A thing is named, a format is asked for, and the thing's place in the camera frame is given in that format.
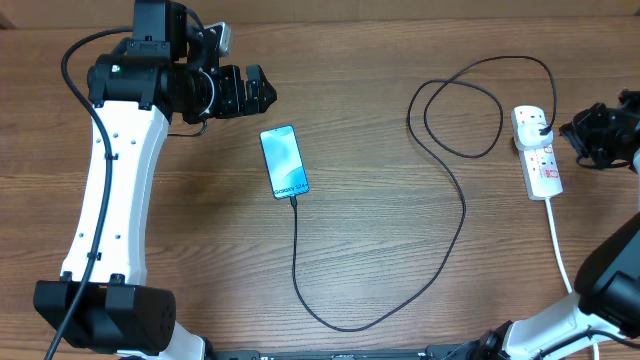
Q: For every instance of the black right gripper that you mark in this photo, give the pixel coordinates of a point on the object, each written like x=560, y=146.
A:
x=577, y=129

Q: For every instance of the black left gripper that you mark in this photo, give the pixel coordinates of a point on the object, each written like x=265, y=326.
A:
x=234, y=101

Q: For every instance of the Samsung Galaxy smartphone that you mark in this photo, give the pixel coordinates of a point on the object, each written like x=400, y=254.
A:
x=284, y=162

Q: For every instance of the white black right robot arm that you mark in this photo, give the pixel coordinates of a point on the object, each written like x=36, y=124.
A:
x=604, y=305

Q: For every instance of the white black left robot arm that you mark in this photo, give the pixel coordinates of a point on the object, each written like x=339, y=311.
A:
x=167, y=63

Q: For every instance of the white charger plug adapter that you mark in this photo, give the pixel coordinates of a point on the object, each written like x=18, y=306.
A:
x=529, y=136

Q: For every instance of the white power strip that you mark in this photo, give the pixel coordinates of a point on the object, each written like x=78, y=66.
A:
x=540, y=170

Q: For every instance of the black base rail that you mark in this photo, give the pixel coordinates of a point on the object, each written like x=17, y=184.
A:
x=350, y=354

